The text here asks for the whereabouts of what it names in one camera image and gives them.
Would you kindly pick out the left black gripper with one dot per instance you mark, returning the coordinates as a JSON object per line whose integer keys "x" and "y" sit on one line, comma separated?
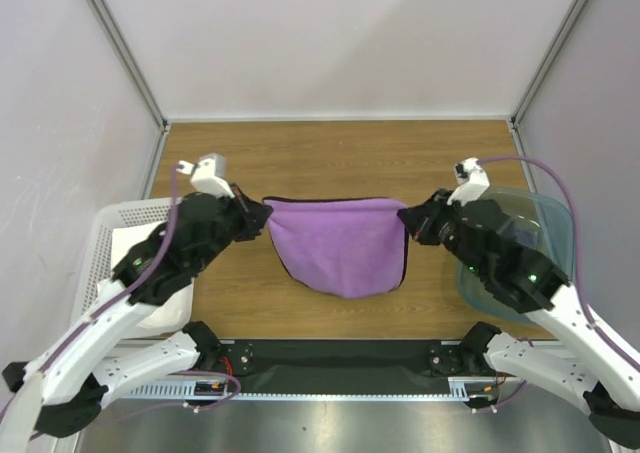
{"x": 255, "y": 214}

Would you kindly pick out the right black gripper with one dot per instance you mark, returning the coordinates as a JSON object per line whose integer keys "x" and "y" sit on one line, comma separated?
{"x": 426, "y": 224}

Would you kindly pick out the purple towel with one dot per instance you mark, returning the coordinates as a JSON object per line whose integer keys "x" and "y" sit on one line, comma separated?
{"x": 351, "y": 248}

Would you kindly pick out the dark blue towel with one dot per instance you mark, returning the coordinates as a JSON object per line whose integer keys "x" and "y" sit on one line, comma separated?
{"x": 523, "y": 236}

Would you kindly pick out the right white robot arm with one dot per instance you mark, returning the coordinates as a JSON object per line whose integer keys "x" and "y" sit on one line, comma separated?
{"x": 602, "y": 381}

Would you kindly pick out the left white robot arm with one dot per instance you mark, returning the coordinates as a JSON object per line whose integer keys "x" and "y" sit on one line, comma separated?
{"x": 66, "y": 388}

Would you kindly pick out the white towel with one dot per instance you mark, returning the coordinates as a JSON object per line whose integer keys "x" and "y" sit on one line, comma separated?
{"x": 176, "y": 312}

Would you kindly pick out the clear blue plastic tray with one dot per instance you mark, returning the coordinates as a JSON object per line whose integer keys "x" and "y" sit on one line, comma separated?
{"x": 532, "y": 220}

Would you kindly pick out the white plastic laundry basket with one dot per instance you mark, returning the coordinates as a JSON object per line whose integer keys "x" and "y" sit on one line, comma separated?
{"x": 96, "y": 264}

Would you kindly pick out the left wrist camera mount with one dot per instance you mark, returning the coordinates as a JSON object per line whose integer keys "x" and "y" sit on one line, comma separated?
{"x": 208, "y": 175}

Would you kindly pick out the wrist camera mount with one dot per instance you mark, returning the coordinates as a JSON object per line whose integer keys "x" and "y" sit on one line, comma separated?
{"x": 472, "y": 182}
{"x": 208, "y": 175}

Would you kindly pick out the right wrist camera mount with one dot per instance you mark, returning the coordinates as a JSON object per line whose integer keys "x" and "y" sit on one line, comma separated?
{"x": 472, "y": 182}

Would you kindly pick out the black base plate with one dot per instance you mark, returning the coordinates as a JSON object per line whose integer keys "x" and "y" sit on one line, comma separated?
{"x": 344, "y": 367}

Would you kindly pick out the aluminium frame rail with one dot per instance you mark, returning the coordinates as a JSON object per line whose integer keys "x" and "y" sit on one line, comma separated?
{"x": 330, "y": 395}

